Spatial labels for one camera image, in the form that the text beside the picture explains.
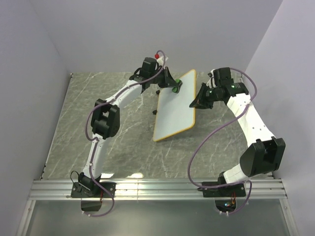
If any aluminium mounting rail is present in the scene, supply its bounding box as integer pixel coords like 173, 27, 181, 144
28, 178, 287, 201

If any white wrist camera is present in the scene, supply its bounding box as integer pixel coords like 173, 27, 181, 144
206, 71, 214, 88
155, 54, 169, 66

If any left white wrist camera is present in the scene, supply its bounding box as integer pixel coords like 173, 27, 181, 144
155, 54, 169, 66

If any green whiteboard eraser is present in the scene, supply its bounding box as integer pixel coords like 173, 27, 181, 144
172, 79, 183, 93

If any yellow framed whiteboard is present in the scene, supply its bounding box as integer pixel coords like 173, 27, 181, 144
153, 69, 196, 142

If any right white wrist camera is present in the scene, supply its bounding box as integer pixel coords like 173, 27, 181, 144
206, 71, 214, 88

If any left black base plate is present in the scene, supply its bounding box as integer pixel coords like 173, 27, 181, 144
70, 182, 116, 198

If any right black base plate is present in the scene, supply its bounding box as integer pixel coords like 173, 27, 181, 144
197, 183, 246, 198

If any metal wire board stand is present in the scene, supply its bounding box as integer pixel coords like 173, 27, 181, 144
152, 89, 160, 115

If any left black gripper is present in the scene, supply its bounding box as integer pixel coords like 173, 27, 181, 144
150, 67, 179, 89

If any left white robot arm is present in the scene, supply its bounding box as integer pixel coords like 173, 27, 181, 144
78, 54, 182, 198

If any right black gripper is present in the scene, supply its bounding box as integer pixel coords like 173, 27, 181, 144
189, 84, 222, 110

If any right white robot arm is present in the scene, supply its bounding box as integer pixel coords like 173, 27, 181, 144
187, 67, 286, 197

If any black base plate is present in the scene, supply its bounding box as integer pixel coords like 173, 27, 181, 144
197, 183, 246, 198
70, 182, 116, 198

